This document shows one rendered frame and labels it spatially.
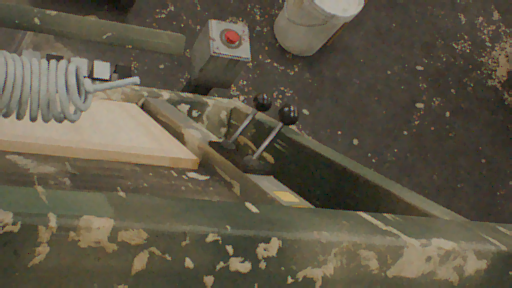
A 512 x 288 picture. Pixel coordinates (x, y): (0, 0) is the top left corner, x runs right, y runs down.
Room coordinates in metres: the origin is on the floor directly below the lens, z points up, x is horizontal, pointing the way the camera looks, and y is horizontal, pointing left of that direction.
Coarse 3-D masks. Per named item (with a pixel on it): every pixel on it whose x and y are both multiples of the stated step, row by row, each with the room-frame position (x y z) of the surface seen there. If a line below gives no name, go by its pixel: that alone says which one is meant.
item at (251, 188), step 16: (144, 112) 0.94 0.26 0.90; (160, 112) 0.89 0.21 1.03; (176, 112) 0.91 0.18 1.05; (176, 128) 0.82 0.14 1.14; (192, 128) 0.81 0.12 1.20; (192, 144) 0.76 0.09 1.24; (208, 160) 0.70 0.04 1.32; (224, 160) 0.68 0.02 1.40; (224, 176) 0.66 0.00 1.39; (240, 176) 0.63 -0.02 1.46; (256, 176) 0.64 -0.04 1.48; (240, 192) 0.61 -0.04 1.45; (256, 192) 0.60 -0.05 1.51; (272, 192) 0.59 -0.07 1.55; (288, 192) 0.62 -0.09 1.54
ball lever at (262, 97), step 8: (256, 96) 0.81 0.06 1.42; (264, 96) 0.81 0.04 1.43; (256, 104) 0.80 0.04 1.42; (264, 104) 0.81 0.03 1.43; (272, 104) 0.82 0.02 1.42; (256, 112) 0.80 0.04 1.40; (248, 120) 0.78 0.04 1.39; (240, 128) 0.76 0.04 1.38; (232, 136) 0.74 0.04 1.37; (224, 144) 0.72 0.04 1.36; (232, 144) 0.73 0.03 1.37
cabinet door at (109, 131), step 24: (48, 96) 0.77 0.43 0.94; (0, 120) 0.53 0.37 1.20; (24, 120) 0.58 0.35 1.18; (96, 120) 0.72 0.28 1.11; (120, 120) 0.77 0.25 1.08; (144, 120) 0.82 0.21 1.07; (0, 144) 0.45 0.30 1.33; (24, 144) 0.48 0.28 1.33; (48, 144) 0.50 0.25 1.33; (72, 144) 0.54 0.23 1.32; (96, 144) 0.58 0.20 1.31; (120, 144) 0.62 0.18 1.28; (144, 144) 0.67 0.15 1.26; (168, 144) 0.71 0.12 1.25; (192, 168) 0.66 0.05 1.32
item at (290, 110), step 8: (288, 104) 0.77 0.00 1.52; (280, 112) 0.75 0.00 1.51; (288, 112) 0.75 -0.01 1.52; (296, 112) 0.76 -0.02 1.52; (280, 120) 0.74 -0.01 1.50; (288, 120) 0.74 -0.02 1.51; (296, 120) 0.76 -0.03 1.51; (280, 128) 0.74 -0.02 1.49; (272, 136) 0.72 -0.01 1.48; (264, 144) 0.70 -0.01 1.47; (256, 152) 0.69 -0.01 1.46; (248, 160) 0.67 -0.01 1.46; (256, 160) 0.68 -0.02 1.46
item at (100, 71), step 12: (48, 60) 0.94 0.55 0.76; (60, 60) 0.96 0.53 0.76; (72, 60) 0.99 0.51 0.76; (84, 60) 1.02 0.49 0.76; (96, 60) 1.07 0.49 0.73; (48, 72) 0.92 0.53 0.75; (84, 72) 0.99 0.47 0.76; (96, 72) 1.01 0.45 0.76; (108, 72) 1.04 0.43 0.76; (120, 72) 1.07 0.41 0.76
